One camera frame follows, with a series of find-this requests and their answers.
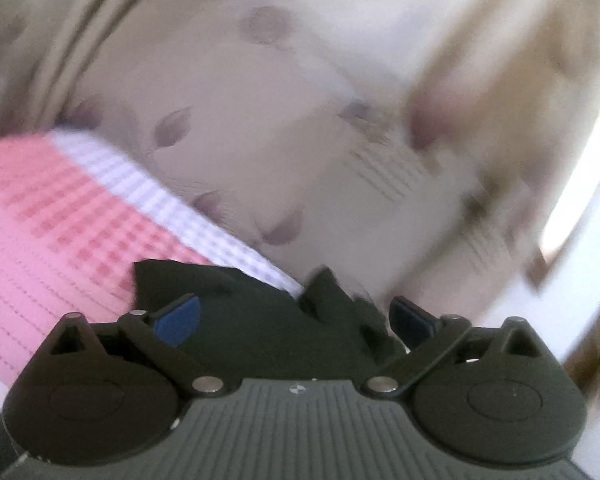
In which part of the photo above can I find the pink white checkered bedsheet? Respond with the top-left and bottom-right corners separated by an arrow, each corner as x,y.
0,130 -> 300,409

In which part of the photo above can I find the beige leaf print curtain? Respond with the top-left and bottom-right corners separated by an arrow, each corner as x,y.
0,0 -> 600,315

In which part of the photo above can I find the large black jacket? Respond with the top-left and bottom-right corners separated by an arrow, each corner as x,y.
133,260 -> 405,382

